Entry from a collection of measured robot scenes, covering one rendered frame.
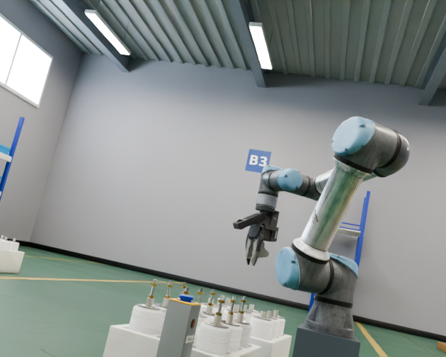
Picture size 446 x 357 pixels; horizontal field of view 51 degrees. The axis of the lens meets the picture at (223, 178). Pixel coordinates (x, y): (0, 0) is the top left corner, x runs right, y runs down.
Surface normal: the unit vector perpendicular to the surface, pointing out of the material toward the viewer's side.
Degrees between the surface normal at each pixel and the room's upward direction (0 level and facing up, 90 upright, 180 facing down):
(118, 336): 90
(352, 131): 83
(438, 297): 90
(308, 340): 90
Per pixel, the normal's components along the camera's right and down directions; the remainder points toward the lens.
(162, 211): -0.22, -0.22
